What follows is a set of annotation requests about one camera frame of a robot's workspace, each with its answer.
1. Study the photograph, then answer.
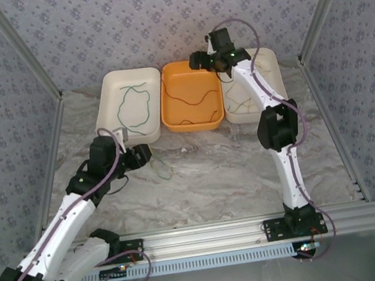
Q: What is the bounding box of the thin yellow green wire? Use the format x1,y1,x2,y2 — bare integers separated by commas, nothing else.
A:
223,79,250,100
148,152,176,185

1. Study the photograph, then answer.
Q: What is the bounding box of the thin red wire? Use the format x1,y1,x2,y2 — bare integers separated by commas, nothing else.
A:
157,53,221,111

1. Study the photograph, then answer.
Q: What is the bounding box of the brown string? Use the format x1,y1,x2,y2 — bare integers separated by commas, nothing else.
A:
174,106,225,129

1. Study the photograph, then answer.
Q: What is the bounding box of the orange plastic tray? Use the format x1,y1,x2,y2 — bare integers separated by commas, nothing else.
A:
152,55,228,137

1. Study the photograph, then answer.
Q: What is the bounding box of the white plastic tray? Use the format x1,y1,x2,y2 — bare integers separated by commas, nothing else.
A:
87,64,170,151
216,42,292,127

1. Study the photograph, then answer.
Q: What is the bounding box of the small circuit board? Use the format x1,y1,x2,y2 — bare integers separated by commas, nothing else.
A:
294,240,322,259
98,266,130,281

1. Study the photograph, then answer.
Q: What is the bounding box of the aluminium table side rail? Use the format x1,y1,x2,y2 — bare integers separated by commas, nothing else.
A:
297,49,372,209
0,93,91,281

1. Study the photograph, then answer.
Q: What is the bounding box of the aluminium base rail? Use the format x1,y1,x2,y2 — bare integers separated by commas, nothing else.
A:
116,199,375,264

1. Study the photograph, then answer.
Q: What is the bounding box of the white slotted cable duct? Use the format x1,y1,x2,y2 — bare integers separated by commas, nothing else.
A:
74,236,304,281

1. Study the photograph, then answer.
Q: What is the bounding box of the aluminium frame post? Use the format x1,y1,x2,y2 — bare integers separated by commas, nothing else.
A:
289,0,370,63
0,0,64,109

